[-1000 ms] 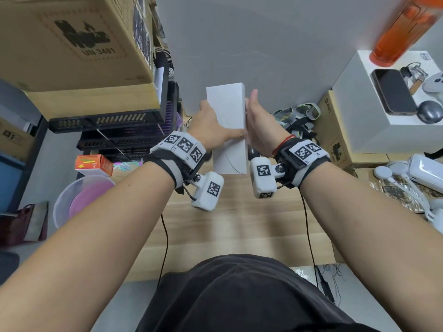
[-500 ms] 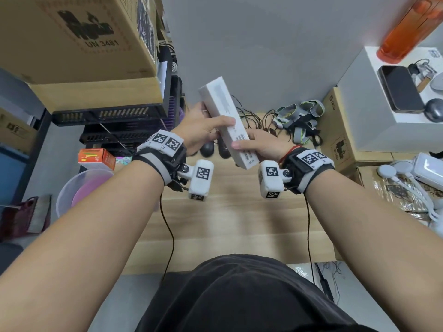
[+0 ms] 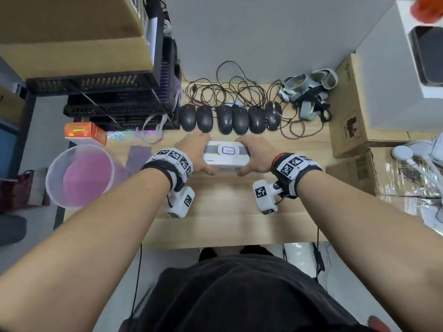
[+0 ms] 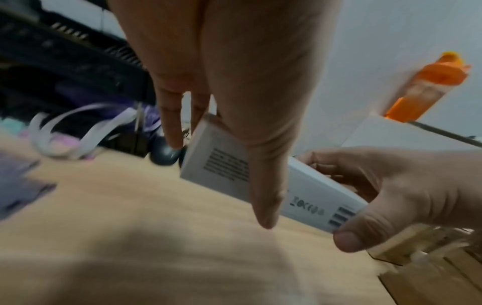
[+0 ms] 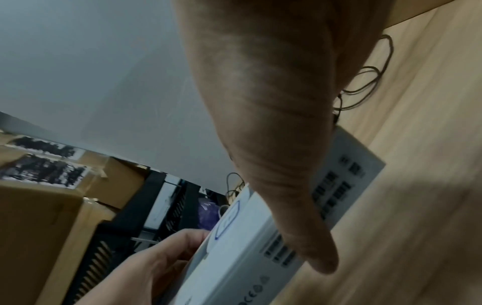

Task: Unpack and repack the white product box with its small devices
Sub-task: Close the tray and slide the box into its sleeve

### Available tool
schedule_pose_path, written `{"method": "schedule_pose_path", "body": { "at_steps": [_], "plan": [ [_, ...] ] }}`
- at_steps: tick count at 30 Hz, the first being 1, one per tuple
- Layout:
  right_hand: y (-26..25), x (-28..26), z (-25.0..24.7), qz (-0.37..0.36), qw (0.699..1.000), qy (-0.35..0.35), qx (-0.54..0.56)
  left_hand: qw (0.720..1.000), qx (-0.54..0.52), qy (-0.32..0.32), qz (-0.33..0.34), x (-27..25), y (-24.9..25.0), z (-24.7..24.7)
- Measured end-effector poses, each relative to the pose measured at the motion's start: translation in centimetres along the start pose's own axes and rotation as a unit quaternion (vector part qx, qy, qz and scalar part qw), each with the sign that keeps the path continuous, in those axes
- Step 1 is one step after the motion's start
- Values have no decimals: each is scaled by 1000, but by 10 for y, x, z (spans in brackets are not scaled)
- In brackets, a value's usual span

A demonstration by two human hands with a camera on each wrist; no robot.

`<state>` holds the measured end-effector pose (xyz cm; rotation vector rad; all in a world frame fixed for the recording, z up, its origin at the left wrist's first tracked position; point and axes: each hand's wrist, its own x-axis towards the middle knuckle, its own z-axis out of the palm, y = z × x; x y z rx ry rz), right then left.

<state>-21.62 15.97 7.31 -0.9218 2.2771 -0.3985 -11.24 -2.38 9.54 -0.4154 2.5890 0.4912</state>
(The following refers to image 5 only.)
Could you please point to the person's left hand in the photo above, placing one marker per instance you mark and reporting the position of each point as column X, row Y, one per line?
column 139, row 268

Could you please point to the white cardboard box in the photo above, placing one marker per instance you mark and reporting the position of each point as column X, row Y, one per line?
column 244, row 262

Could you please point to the row of black computer mice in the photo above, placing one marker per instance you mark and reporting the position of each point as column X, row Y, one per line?
column 361, row 89

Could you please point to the purple ribbed plastic pieces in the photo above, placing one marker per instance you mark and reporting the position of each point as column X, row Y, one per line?
column 207, row 214

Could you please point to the brown cardboard boxes with labels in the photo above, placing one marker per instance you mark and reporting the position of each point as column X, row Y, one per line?
column 34, row 238

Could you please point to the plain cardboard box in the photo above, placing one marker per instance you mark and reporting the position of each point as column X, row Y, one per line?
column 113, row 184

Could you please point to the person's right hand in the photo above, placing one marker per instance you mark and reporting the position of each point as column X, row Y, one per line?
column 271, row 89

